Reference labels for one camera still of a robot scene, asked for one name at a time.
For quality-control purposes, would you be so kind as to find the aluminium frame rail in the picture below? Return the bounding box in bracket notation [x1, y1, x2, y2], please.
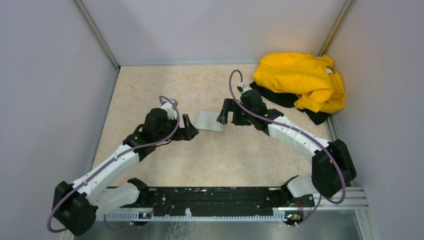
[68, 187, 369, 222]

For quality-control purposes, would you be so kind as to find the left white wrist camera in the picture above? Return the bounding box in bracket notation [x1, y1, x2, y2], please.
[160, 98, 179, 120]

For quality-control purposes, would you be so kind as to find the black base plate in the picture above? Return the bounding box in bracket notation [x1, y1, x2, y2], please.
[127, 187, 315, 217]

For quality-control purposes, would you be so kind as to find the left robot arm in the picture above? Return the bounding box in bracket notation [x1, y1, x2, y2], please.
[46, 108, 199, 236]

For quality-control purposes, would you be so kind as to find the yellow garment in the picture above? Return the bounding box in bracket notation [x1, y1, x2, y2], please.
[253, 52, 346, 114]

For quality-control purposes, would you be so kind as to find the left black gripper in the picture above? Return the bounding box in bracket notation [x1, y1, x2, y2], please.
[155, 113, 199, 143]

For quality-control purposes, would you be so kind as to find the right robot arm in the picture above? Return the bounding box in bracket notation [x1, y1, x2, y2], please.
[216, 89, 357, 206]

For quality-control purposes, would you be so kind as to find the black garment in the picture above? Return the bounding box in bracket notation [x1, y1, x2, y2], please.
[249, 82, 331, 125]

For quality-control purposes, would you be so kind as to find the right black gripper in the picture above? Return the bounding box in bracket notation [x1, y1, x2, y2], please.
[217, 98, 255, 126]

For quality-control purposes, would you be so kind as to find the white cardboard box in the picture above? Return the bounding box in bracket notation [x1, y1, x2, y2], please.
[194, 110, 225, 132]

